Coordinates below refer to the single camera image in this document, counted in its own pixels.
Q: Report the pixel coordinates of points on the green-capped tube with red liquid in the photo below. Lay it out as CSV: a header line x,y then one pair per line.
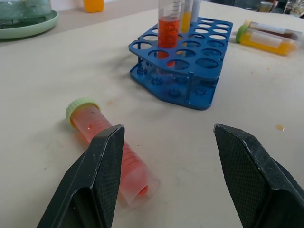
x,y
133,166

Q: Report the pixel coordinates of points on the slim tube with orange liquid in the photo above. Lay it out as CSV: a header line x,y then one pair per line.
x,y
185,19

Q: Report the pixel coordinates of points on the large tube with red liquid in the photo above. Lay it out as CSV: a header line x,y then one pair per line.
x,y
168,31

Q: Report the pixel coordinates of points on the pale green plate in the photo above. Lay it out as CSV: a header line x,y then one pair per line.
x,y
26,26

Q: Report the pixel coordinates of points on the yellow-capped tube with brown liquid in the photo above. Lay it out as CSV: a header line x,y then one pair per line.
x,y
273,28

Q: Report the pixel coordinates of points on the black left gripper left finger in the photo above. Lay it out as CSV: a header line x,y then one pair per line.
x,y
95,180

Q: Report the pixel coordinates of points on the green-capped tube with yellow liquid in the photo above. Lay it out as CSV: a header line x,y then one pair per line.
x,y
266,41

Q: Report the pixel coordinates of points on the clear tube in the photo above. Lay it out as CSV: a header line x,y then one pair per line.
x,y
196,9

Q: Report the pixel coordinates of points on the orange juice bottle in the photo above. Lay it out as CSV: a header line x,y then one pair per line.
x,y
93,5

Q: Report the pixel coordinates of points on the cup with yellowish liquid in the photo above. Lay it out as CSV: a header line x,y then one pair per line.
x,y
265,6

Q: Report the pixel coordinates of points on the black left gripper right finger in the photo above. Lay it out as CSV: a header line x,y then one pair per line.
x,y
251,175

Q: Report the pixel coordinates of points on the blue plastic test tube rack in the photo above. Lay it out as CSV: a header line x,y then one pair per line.
x,y
187,61

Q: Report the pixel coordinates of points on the clear glass dome cover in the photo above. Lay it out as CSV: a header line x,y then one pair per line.
x,y
23,9

